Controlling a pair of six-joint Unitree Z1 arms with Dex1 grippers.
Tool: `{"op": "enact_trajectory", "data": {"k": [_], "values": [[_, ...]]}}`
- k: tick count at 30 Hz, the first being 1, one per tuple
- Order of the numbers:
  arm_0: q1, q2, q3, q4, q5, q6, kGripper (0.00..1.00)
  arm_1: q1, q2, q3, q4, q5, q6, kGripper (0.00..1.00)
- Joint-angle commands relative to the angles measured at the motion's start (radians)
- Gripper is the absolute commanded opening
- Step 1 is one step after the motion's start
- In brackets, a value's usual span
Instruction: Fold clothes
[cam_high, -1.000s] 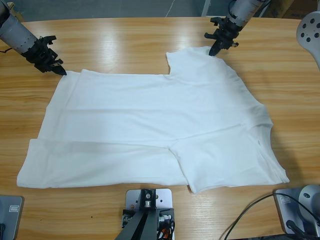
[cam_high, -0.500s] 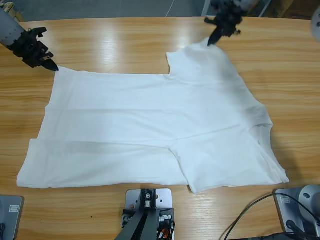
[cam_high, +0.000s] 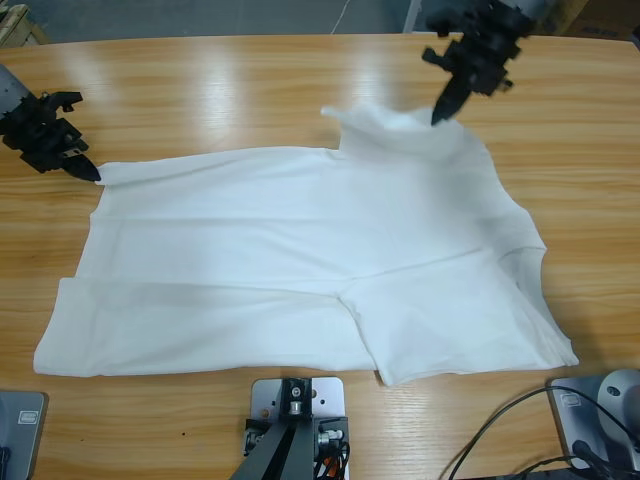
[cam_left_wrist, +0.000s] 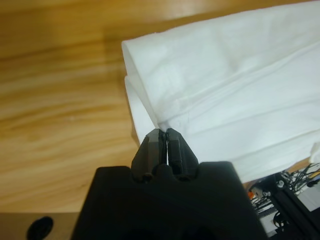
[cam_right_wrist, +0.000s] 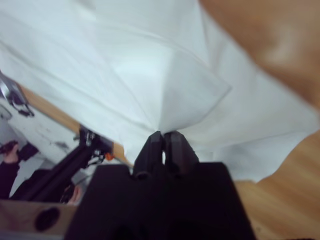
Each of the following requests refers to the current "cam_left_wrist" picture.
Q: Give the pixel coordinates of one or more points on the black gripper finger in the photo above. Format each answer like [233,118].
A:
[180,155]
[147,155]

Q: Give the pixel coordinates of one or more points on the white T-shirt with UNITREE print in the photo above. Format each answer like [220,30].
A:
[225,87]

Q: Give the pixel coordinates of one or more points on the black and silver clamp fitting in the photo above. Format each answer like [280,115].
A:
[258,192]

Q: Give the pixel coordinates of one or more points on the dark camera post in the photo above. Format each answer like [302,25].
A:
[285,207]

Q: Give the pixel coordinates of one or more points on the white camera mounting plate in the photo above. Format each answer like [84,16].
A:
[310,200]

